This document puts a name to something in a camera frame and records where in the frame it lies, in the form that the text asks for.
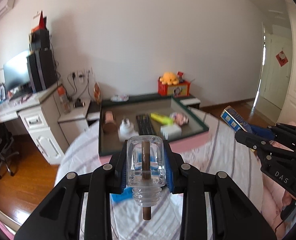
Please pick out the white plug adapter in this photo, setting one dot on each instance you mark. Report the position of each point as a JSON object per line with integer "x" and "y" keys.
{"x": 126, "y": 130}

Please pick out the red storage box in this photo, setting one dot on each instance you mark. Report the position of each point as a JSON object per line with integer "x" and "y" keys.
{"x": 174, "y": 88}

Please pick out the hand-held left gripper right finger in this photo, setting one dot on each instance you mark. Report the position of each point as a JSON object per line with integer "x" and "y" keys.
{"x": 170, "y": 180}

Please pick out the black box on tower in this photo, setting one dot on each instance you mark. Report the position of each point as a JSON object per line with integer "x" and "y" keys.
{"x": 40, "y": 40}

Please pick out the dark hair roller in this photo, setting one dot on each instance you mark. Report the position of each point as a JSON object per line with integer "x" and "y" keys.
{"x": 79, "y": 103}

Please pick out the red desk calendar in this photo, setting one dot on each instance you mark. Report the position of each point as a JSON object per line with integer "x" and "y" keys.
{"x": 41, "y": 21}

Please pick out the white nightstand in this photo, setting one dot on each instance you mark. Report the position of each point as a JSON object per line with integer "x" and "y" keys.
{"x": 73, "y": 115}

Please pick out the white wall outlets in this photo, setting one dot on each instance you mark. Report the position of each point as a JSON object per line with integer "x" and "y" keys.
{"x": 81, "y": 74}

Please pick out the black monitor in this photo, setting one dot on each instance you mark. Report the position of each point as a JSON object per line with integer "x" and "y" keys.
{"x": 16, "y": 71}

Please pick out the rose gold cylinder cup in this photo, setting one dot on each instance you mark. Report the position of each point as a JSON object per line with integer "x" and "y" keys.
{"x": 109, "y": 122}

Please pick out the pink block toy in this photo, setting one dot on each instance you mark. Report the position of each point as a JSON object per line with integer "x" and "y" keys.
{"x": 179, "y": 118}

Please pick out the pink bedding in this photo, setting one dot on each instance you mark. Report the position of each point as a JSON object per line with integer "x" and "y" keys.
{"x": 0, "y": 220}

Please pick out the red door decoration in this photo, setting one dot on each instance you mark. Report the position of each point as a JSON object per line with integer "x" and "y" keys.
{"x": 282, "y": 57}

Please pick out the black computer tower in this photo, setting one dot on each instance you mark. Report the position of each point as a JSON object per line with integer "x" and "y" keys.
{"x": 41, "y": 71}

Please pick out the orange snack bag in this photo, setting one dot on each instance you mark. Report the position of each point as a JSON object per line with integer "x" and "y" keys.
{"x": 97, "y": 93}

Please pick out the yellow octopus plush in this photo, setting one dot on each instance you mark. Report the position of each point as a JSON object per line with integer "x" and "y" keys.
{"x": 170, "y": 78}

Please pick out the small toys in red box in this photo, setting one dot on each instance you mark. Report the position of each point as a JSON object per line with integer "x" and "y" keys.
{"x": 181, "y": 76}

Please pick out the striped white blanket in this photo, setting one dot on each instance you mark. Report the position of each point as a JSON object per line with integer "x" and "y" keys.
{"x": 213, "y": 160}

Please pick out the white charger block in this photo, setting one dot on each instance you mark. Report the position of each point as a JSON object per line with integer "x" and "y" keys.
{"x": 171, "y": 132}

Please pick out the pink quilt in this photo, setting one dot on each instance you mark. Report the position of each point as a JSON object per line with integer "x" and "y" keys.
{"x": 275, "y": 192}

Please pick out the white desk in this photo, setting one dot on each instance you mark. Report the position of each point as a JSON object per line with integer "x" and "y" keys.
{"x": 43, "y": 130}

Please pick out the bottle with orange cap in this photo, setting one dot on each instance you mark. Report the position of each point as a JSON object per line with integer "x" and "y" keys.
{"x": 64, "y": 100}

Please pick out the black office chair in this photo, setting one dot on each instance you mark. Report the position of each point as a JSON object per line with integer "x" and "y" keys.
{"x": 1, "y": 152}

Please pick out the pink box with green rim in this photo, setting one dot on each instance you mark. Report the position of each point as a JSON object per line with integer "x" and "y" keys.
{"x": 148, "y": 145}

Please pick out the person's right hand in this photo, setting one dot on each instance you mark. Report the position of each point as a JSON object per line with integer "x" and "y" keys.
{"x": 288, "y": 197}

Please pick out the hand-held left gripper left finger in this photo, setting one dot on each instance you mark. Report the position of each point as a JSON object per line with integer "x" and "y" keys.
{"x": 123, "y": 180}

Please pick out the black and white low cabinet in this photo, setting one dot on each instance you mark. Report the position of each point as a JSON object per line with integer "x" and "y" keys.
{"x": 190, "y": 101}

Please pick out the blue and gold box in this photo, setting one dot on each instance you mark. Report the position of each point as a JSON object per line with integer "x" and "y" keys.
{"x": 234, "y": 120}

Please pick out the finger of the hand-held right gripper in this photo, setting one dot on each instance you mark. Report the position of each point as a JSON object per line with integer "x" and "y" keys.
{"x": 261, "y": 132}
{"x": 253, "y": 142}

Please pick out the clear glass bottle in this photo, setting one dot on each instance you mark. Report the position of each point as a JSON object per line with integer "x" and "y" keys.
{"x": 146, "y": 160}

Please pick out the black remote control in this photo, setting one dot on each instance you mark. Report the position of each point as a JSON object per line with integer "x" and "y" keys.
{"x": 145, "y": 125}

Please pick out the yellow highlighter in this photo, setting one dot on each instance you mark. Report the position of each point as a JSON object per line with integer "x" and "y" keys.
{"x": 161, "y": 118}

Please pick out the white door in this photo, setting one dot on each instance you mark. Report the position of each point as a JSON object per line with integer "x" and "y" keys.
{"x": 275, "y": 75}

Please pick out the white printed packet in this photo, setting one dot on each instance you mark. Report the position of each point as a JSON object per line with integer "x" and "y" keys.
{"x": 119, "y": 98}

